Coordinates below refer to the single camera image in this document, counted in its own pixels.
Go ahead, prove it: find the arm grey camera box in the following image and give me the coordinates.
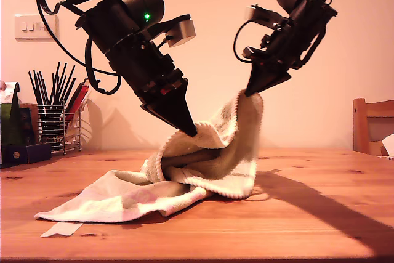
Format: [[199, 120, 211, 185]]
[[245, 4, 279, 31], [144, 14, 197, 49]]

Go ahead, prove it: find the black drinking straw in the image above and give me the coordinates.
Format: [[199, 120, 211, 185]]
[[49, 62, 60, 106], [59, 65, 76, 106], [62, 77, 77, 106], [38, 71, 50, 108], [54, 62, 68, 107], [28, 70, 42, 108], [33, 70, 47, 108]]

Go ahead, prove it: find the cream terry tea towel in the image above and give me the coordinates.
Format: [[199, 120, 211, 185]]
[[34, 89, 265, 224]]

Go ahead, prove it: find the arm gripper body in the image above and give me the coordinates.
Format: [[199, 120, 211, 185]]
[[242, 0, 339, 81], [103, 33, 189, 107]]

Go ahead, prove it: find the white light switch plate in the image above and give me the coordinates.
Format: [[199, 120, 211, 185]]
[[14, 13, 60, 43]]

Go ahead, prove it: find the dark box with round logo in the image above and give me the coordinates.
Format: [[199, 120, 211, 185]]
[[0, 142, 52, 169]]

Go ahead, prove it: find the wooden chair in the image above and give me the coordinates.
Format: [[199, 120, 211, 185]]
[[352, 98, 394, 156]]

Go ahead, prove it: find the green white paper bag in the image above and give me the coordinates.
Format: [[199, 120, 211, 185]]
[[0, 81, 34, 165]]

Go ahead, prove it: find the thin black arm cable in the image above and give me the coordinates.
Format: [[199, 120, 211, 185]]
[[34, 0, 121, 76], [232, 19, 256, 64]]

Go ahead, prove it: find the chrome wire utensil holder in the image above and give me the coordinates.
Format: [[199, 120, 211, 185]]
[[36, 102, 82, 155]]

